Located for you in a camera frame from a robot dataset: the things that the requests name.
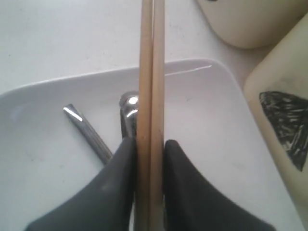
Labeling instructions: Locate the stainless steel knife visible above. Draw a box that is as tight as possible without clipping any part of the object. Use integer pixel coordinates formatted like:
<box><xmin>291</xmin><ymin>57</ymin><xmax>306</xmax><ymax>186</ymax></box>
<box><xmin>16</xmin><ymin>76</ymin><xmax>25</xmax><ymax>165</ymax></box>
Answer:
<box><xmin>63</xmin><ymin>104</ymin><xmax>113</xmax><ymax>165</ymax></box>

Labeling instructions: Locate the stainless steel spoon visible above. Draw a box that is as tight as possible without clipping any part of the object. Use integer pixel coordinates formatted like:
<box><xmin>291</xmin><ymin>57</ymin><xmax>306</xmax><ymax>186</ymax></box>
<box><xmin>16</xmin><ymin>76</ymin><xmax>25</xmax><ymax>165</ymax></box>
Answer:
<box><xmin>119</xmin><ymin>91</ymin><xmax>139</xmax><ymax>139</ymax></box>

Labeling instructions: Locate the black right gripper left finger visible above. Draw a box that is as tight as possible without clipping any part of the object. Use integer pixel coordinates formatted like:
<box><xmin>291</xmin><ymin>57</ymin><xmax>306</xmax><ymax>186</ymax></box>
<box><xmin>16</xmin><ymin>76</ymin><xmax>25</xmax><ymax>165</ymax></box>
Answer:
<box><xmin>26</xmin><ymin>138</ymin><xmax>137</xmax><ymax>231</ymax></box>

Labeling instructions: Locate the cream bin with triangle mark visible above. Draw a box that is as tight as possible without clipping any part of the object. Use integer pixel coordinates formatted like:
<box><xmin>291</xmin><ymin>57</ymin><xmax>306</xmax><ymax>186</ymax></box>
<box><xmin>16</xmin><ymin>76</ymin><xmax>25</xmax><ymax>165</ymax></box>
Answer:
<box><xmin>244</xmin><ymin>16</ymin><xmax>308</xmax><ymax>227</ymax></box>

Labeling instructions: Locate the cream bin with circle mark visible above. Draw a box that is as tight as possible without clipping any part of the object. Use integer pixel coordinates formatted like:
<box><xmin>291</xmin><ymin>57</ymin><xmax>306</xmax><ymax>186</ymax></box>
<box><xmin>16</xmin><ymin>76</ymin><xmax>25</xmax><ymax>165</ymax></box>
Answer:
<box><xmin>198</xmin><ymin>0</ymin><xmax>308</xmax><ymax>49</ymax></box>

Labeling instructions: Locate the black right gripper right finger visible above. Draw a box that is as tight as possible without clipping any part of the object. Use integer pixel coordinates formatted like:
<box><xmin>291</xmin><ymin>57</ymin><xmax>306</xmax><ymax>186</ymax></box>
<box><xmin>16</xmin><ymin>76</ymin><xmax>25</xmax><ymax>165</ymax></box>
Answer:
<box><xmin>163</xmin><ymin>140</ymin><xmax>275</xmax><ymax>231</ymax></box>

